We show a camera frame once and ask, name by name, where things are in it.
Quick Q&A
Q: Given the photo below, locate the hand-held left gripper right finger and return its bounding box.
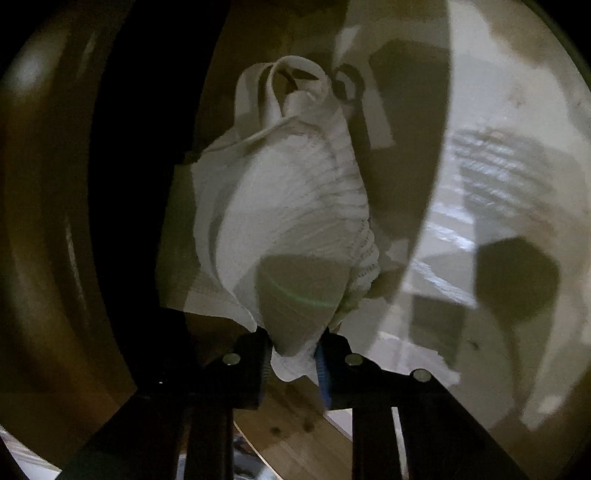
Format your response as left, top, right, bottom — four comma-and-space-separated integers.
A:
314, 333, 527, 480

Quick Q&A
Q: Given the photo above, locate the white ribbed underwear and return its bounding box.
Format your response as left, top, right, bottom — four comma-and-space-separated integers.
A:
154, 55, 382, 384

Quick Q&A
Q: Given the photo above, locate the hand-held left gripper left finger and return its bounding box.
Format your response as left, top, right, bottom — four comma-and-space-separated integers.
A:
60, 330, 273, 480

